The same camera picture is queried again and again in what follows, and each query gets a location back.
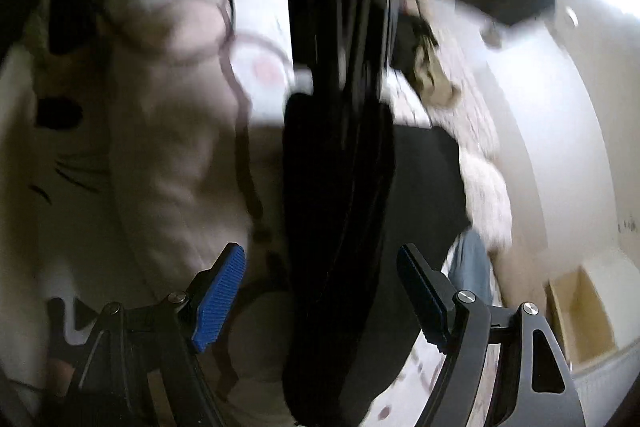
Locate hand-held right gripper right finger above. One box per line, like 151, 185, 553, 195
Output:
396, 243, 587, 427

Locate cream shelf cabinet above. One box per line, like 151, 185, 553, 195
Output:
545, 264, 621, 368

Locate dark grey garment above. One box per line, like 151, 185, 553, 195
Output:
210, 0, 558, 427

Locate cartoon animal printed blanket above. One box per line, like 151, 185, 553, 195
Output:
100, 0, 496, 427

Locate folded blue jeans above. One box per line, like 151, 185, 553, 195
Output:
447, 229, 496, 308

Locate white louvered door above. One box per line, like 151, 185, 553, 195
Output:
570, 342, 640, 427

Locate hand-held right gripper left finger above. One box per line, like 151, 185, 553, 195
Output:
65, 242, 248, 427

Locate olive brown garment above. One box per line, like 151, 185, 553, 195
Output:
400, 0, 463, 108

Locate white cat face fleece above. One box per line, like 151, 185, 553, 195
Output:
0, 42, 166, 413

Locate white fluffy pillow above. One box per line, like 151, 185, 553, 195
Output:
457, 147, 513, 253

